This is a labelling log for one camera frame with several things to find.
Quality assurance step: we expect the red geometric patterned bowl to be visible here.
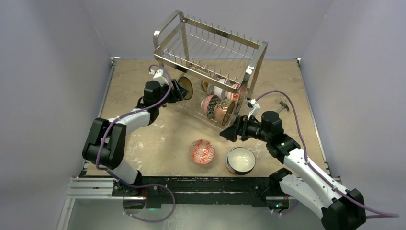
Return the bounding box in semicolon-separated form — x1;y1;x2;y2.
189;139;216;165

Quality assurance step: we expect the brown glazed bowl stack top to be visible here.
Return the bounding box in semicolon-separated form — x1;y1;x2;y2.
214;99;236;126

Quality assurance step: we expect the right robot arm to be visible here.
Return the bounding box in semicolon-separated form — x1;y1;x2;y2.
220;111;366;230

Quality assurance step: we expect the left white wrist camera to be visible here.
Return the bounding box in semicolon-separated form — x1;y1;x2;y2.
149;69;169;86

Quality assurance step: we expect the black leaf patterned bowl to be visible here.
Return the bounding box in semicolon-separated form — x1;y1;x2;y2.
201;95;220;119

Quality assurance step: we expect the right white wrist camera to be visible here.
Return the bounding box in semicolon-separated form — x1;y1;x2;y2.
246;99;261;119

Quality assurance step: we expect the small black hammer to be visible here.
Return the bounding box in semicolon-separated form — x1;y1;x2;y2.
276;101;290;114

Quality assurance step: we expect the aluminium frame rail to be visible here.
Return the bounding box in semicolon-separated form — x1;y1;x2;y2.
65;176;346;201

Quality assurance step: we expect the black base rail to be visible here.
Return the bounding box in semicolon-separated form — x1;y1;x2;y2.
112;176;296;212

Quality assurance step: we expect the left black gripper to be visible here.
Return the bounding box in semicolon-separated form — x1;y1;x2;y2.
155;80;188;108

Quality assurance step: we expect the white blue-rimmed bowl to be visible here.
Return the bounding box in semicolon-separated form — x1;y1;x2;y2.
226;147;256;175

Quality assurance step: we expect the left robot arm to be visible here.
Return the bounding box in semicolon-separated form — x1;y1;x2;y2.
82;80;191;196

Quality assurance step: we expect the orange patterned bowl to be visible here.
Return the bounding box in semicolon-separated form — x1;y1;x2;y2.
228;83;240;102

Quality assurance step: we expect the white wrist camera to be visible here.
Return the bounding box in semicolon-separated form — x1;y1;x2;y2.
149;69;169;86
246;99;261;119

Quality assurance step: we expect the steel two-tier dish rack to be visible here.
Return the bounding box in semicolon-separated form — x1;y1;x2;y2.
153;10;268;129

